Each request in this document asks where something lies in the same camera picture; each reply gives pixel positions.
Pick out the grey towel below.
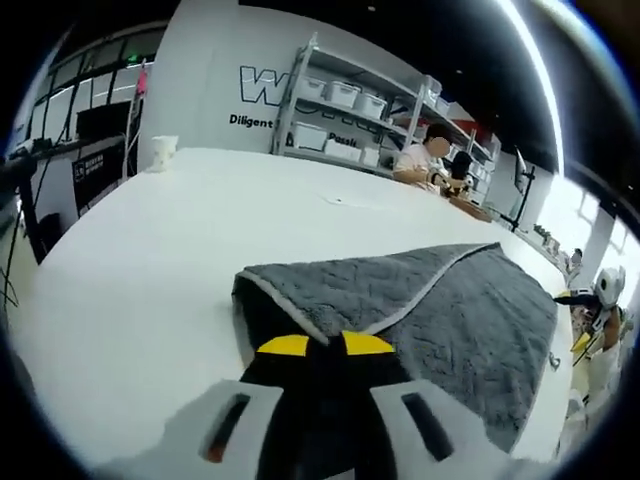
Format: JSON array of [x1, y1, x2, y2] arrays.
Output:
[[230, 241, 561, 457]]

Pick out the person's right hand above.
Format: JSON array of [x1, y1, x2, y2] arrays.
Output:
[[601, 306, 627, 352]]

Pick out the black clamp stand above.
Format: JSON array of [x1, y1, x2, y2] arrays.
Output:
[[506, 146, 537, 235]]

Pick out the brown wooden box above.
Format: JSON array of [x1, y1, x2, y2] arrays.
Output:
[[446, 193, 495, 225]]

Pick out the white paper strip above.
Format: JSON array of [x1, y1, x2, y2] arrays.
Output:
[[318, 191, 382, 210]]

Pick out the white paper cup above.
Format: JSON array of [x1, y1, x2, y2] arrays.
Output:
[[150, 134, 181, 174]]

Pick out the dark counter desk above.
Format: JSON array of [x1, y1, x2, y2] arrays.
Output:
[[28, 133, 130, 222]]

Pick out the black tripod stand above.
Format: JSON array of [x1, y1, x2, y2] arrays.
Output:
[[0, 155, 47, 307]]

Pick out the white ladder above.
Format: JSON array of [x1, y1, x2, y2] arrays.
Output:
[[121, 58, 152, 177]]

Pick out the rows of white storage bins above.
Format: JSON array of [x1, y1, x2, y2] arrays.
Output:
[[291, 74, 497, 170]]

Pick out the black monitor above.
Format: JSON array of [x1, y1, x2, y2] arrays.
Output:
[[74, 101, 135, 140]]

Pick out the grey metal shelving unit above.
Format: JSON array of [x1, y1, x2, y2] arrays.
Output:
[[269, 31, 502, 202]]

